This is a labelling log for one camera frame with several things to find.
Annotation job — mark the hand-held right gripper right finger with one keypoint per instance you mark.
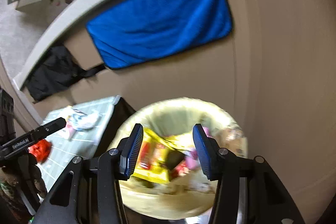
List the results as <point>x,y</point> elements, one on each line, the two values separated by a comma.
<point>203,153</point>

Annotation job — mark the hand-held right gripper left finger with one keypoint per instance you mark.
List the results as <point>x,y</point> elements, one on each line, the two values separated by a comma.
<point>134,151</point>

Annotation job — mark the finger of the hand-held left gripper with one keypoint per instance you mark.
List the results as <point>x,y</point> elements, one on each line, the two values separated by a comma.
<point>51,126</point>

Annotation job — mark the white pink small packet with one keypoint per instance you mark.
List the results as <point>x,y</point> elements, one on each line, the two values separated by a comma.
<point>68,132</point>

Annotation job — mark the yellow snack wrapper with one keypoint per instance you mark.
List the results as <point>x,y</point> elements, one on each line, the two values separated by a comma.
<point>155,161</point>

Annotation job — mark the trash bin with yellow bag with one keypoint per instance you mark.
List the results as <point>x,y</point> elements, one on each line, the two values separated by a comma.
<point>162,203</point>

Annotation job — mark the red plastic wrapper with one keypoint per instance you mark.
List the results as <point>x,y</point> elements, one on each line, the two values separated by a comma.
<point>40,149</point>

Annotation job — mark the white blue crumpled wrapper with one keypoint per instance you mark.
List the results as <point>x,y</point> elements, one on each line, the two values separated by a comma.
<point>84,120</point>

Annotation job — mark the brown crumpled wrapper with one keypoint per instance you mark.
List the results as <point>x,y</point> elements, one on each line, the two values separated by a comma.
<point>232,134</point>

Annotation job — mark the black fabric bag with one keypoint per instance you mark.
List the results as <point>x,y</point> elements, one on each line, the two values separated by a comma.
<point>52,71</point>

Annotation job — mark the blue towel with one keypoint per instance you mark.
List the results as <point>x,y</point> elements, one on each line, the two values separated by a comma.
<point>157,24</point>

